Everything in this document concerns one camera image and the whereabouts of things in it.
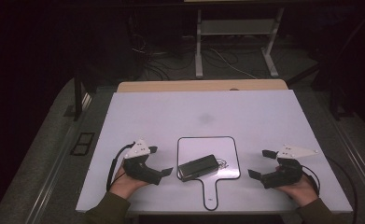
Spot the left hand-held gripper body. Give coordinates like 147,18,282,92
122,138,164,187

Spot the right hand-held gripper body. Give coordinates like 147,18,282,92
260,144,320,190

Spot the black glasses case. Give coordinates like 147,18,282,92
177,154,220,183

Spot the person's left hand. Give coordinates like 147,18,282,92
109,166,150,201

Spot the person's right hand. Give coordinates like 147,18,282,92
274,175,320,208

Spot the white paddle-shaped mat black rim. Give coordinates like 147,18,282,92
175,135,242,212

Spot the wooden table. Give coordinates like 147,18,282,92
117,78,289,93

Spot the black metal stand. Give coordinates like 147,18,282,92
329,78,359,121
72,66,92,122

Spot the white metal stand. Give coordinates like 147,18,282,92
194,7,286,79

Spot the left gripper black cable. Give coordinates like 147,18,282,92
106,141,136,192

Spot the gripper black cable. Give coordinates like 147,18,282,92
301,156,358,224
106,141,136,192

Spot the black floor socket frame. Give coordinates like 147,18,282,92
69,132,96,157

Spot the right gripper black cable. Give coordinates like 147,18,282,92
301,156,358,224

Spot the metal floor rail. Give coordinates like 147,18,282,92
330,116,365,202
23,122,80,224

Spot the bundle of black floor cables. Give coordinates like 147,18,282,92
129,15,197,82

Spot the white floor cable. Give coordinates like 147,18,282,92
207,46,260,80

